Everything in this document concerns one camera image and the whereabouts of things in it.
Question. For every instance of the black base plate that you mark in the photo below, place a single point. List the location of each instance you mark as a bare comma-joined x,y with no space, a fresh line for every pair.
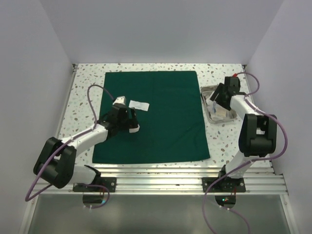
227,185
96,186

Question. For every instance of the clear bag with gloves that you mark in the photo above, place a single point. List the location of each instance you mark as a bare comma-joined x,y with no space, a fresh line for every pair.
218,113

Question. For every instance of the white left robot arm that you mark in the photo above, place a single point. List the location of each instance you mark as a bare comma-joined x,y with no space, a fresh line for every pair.
56,162

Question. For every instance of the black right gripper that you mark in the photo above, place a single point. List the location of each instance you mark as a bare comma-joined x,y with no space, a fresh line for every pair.
216,96

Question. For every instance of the white printed paper packet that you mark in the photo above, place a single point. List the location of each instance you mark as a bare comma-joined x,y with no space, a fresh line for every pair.
139,105

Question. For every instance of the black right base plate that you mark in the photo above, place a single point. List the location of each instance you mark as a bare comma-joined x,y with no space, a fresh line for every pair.
227,185

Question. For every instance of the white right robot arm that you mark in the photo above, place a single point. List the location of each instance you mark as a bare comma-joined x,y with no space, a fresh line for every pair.
257,137

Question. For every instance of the white gauze pad lower middle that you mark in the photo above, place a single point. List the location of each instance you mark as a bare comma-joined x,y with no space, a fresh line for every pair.
134,130

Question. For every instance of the green surgical cloth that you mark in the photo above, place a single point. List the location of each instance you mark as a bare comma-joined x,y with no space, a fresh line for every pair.
171,130

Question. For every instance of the stainless steel tray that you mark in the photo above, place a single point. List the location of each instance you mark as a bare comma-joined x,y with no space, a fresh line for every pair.
205,92

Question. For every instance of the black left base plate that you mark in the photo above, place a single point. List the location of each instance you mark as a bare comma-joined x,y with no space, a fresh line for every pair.
96,186

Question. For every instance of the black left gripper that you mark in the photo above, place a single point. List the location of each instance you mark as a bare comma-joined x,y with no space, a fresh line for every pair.
130,122

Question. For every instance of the aluminium rail frame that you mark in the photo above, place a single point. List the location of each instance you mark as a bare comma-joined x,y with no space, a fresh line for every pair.
182,178

